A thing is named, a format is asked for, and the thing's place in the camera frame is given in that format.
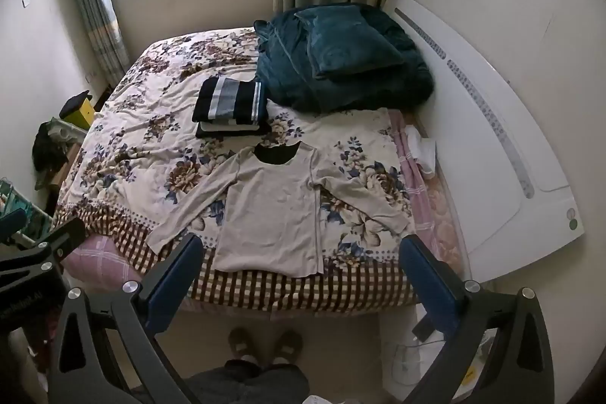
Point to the teal plush blanket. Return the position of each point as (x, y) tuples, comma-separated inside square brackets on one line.
[(293, 72)]

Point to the white plastic bag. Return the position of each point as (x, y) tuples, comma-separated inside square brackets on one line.
[(402, 366)]

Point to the white headboard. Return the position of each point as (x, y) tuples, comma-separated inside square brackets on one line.
[(478, 148)]

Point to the dark crumpled cloth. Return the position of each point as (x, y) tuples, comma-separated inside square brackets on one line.
[(47, 153)]

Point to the dark striped garment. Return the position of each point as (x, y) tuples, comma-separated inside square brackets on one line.
[(227, 98)]

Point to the floral bed sheet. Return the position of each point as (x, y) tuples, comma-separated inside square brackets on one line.
[(156, 101)]

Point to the white plastic rack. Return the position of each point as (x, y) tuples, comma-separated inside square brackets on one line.
[(68, 132)]

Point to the teal plush pillow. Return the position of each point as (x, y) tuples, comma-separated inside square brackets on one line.
[(350, 39)]

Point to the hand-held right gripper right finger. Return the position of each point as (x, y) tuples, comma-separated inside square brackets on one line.
[(426, 276)]

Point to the white crumpled cloth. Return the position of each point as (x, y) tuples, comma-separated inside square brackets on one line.
[(423, 151)]

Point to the beige long-sleeve shirt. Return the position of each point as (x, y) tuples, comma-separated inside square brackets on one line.
[(270, 219)]

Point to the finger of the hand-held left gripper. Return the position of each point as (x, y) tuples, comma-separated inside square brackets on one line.
[(66, 238), (12, 222)]

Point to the green plastic basket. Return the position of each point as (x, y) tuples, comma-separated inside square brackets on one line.
[(33, 214)]

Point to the brown slipper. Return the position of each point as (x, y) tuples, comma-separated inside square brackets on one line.
[(289, 345), (242, 345)]

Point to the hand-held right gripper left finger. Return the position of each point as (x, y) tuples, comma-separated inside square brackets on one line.
[(175, 276)]

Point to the folded white and dark garment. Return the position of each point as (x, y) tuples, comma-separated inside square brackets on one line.
[(227, 130)]

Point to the yellow stool with dark seat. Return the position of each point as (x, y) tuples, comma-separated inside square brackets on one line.
[(78, 113)]

